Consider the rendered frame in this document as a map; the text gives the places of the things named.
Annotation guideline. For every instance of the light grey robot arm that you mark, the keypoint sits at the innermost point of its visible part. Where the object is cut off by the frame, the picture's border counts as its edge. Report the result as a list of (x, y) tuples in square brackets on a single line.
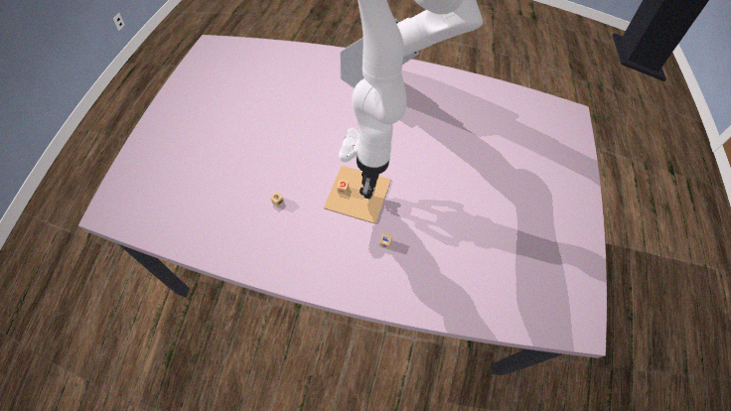
[(385, 45)]

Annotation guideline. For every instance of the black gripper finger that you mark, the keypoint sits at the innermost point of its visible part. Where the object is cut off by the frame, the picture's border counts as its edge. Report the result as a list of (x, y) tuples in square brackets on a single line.
[(367, 189)]

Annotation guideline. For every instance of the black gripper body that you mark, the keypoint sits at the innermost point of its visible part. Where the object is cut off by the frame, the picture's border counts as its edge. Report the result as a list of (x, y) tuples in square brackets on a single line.
[(371, 172)]

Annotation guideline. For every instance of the tan flat mat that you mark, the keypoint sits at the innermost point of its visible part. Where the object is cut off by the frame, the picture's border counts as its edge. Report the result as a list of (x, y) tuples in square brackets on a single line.
[(353, 203)]

